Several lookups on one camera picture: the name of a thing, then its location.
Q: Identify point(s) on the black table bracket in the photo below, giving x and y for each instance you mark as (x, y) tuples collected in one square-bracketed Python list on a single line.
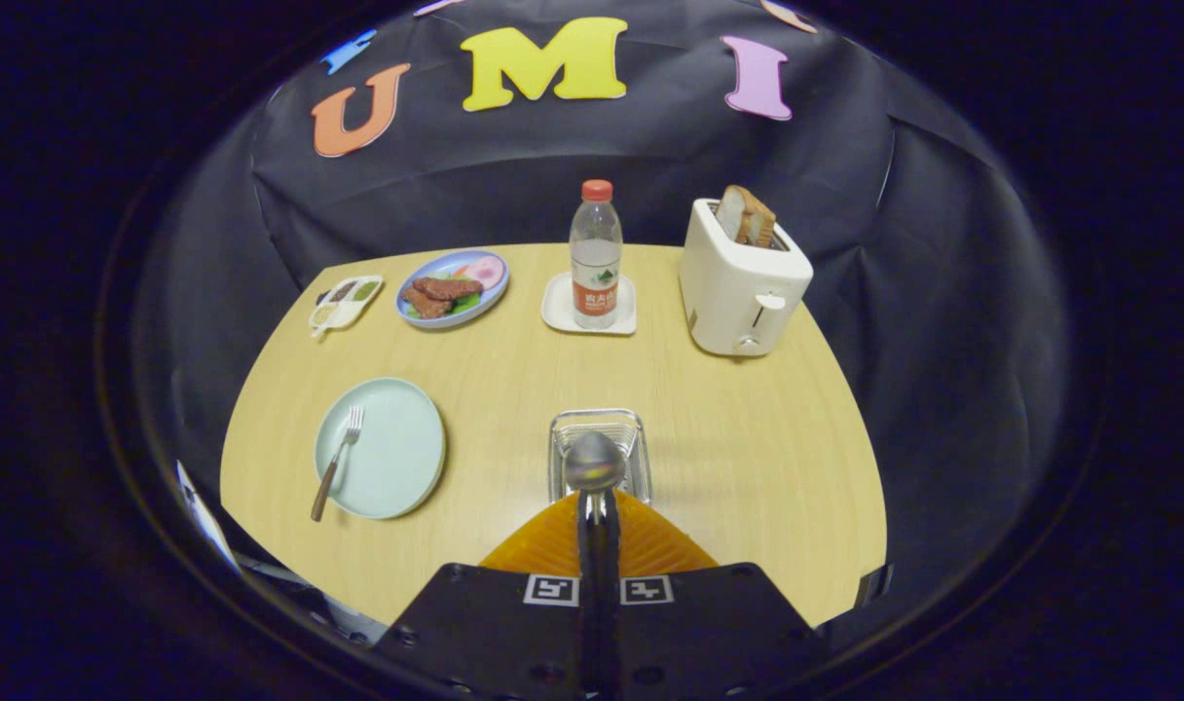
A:
[(874, 584)]

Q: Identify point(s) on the brown meat slice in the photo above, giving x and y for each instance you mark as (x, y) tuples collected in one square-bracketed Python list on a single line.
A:
[(448, 288), (425, 306)]

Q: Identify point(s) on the white square coaster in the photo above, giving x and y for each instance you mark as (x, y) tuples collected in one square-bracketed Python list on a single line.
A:
[(556, 312)]

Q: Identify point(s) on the light green plate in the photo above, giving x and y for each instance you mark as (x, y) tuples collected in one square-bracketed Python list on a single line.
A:
[(397, 458)]

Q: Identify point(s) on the clear water bottle red cap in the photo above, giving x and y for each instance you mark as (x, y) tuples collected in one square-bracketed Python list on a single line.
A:
[(596, 253)]

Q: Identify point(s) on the white toaster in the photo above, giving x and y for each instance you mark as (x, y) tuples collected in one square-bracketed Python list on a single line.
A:
[(733, 292)]

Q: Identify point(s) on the pink ham slice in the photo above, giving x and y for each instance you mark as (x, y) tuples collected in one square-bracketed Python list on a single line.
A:
[(487, 273)]

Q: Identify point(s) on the metal spoon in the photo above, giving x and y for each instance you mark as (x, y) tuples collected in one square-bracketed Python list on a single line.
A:
[(595, 462)]

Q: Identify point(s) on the white divided sauce dish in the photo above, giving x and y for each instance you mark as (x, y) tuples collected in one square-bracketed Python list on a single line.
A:
[(344, 304)]

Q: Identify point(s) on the blue food plate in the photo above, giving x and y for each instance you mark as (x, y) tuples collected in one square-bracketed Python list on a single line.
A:
[(490, 292)]

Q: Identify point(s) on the toast bread slice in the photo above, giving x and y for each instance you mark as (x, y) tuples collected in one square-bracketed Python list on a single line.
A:
[(730, 209), (759, 224)]

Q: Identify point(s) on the white flat panel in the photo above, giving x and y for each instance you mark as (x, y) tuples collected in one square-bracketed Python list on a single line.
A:
[(205, 516)]

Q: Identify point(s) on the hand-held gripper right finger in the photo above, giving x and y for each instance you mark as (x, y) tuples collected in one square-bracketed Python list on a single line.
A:
[(709, 633)]

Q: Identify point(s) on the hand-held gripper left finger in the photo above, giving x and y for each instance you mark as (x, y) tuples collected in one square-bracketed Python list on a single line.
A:
[(495, 633)]

